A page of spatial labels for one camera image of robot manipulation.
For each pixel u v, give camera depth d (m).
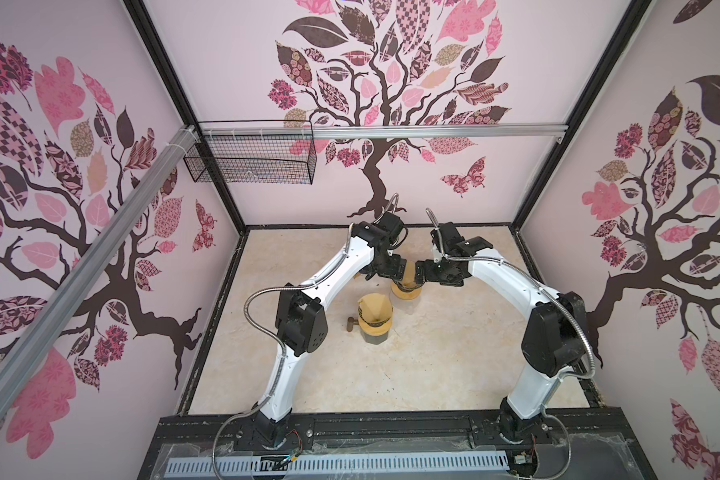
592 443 0.72
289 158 0.80
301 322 0.56
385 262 0.76
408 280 0.89
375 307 0.81
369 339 0.88
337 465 0.70
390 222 0.71
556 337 0.47
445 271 0.75
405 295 0.89
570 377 0.50
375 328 0.82
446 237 0.71
